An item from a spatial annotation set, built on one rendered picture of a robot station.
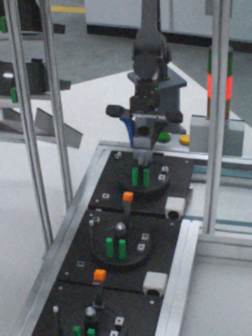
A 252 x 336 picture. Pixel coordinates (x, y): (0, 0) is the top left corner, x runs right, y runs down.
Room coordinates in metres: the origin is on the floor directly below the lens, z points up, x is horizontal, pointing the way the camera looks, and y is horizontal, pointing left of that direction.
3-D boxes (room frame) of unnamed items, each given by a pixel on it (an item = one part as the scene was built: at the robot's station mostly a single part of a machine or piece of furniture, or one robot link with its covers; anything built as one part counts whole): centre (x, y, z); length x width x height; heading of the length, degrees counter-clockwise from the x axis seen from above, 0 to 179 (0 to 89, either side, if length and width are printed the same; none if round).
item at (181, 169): (1.10, -0.13, 0.96); 0.24 x 0.24 x 0.02; 71
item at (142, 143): (1.09, -0.12, 1.10); 0.08 x 0.04 x 0.07; 162
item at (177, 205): (0.98, -0.19, 0.97); 0.05 x 0.05 x 0.04; 71
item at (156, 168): (1.10, -0.13, 0.98); 0.14 x 0.14 x 0.02
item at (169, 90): (1.51, -0.22, 0.96); 0.15 x 0.15 x 0.20; 19
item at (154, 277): (0.86, -0.05, 1.01); 0.24 x 0.24 x 0.13; 71
